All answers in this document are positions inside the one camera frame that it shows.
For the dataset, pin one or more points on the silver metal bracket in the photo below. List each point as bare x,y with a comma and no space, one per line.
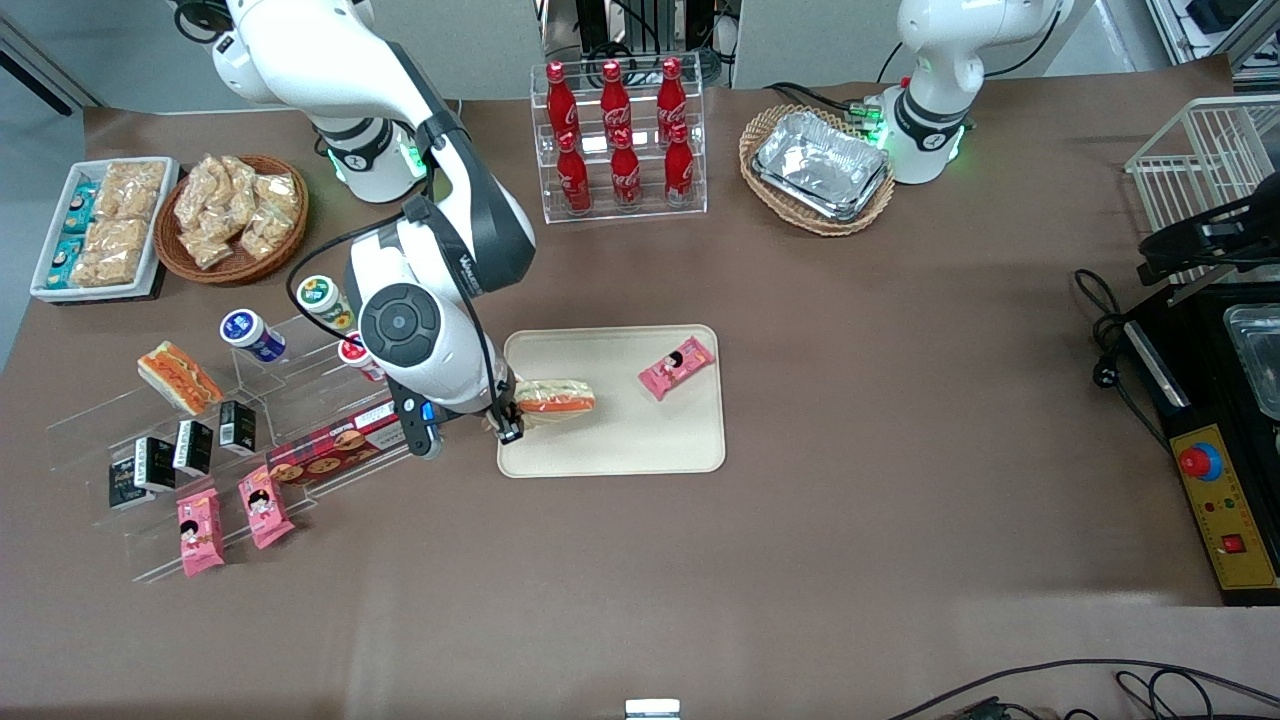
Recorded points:
652,710

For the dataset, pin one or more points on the small wrapped sandwich orange filling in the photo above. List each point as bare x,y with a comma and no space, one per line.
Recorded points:
180,378

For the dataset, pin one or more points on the blue lid snack cup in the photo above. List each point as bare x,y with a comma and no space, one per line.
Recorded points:
250,332

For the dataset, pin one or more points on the steel food container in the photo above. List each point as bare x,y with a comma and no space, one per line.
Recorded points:
1258,360

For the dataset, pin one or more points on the red lid snack cup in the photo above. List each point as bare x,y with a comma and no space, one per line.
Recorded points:
355,358

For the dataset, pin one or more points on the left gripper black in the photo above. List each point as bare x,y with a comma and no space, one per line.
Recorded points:
1176,243

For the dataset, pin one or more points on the large triangular sandwich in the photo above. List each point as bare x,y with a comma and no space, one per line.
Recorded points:
558,398

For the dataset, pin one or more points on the black equipment stand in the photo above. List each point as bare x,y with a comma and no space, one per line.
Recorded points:
640,30

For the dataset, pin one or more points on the long red cookie box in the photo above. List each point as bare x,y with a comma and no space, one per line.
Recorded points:
330,448

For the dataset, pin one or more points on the stacked aluminium foil trays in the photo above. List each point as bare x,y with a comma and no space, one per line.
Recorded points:
820,165

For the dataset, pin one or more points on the black sealing machine yellow panel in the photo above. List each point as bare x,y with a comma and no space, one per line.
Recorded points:
1210,400

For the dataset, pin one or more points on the red cola bottle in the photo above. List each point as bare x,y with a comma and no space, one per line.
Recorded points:
615,98
626,178
680,170
574,180
672,95
560,100

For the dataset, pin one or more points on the blue wrapped snack pack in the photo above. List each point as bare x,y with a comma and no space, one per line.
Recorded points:
80,205
65,262

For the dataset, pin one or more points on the red rocker switch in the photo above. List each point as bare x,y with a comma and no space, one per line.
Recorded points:
1233,544

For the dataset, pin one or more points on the pink cartoon snack pack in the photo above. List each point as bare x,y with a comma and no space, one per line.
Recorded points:
265,508
676,366
200,535

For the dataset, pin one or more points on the beige plastic serving tray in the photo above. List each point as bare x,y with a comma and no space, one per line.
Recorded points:
640,440

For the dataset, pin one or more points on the clear acrylic bottle rack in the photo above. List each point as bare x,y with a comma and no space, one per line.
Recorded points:
620,215

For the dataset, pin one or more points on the aluminium frame shelf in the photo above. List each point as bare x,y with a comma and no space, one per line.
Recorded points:
1215,25

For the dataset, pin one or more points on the green lid snack cup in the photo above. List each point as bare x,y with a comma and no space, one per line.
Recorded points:
325,300

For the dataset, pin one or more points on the small clear acrylic step stand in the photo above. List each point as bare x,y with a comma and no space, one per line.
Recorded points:
290,375

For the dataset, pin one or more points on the light tan oval wicker basket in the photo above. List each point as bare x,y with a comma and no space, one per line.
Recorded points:
770,195

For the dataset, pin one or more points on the dark brown round wicker basket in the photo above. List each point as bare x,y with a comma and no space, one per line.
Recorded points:
235,268

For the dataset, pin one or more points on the clear peanut brittle pack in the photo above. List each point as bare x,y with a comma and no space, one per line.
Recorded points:
105,272
132,188
118,238

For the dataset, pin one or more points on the white rectangular snack bin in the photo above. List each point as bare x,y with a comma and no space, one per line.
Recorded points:
160,230

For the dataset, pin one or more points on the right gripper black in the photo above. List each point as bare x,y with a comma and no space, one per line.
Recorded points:
508,424

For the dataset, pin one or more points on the small black drink carton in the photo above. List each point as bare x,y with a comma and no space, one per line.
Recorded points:
193,448
238,426
155,465
126,488

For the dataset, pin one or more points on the large clear acrylic step stand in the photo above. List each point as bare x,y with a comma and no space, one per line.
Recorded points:
330,485

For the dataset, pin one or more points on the clear peanut snack bag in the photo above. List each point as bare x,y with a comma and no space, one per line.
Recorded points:
242,180
208,248
270,215
200,195

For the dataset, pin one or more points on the red emergency stop button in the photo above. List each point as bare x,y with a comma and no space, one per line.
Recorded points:
1198,462

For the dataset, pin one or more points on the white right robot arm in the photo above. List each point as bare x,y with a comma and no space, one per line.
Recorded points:
400,150

